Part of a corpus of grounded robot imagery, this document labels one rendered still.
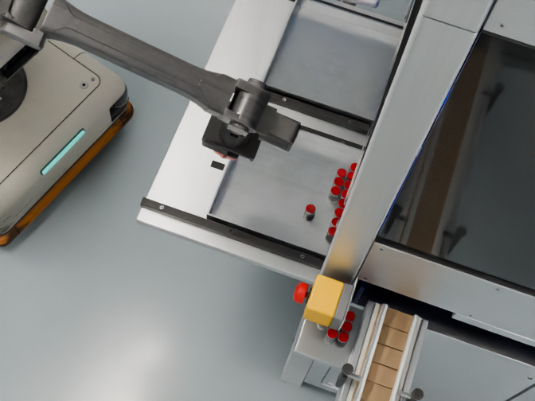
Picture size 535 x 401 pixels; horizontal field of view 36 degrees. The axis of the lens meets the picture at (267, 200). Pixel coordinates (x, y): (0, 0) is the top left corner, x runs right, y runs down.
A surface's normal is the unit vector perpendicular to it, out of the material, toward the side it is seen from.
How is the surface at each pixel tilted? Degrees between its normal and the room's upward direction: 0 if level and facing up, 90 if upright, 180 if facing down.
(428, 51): 90
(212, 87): 26
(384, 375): 0
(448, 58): 90
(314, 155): 0
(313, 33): 0
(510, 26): 90
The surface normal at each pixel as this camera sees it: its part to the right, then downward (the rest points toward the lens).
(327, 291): 0.07, -0.41
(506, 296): -0.33, 0.85
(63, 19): 0.24, 0.00
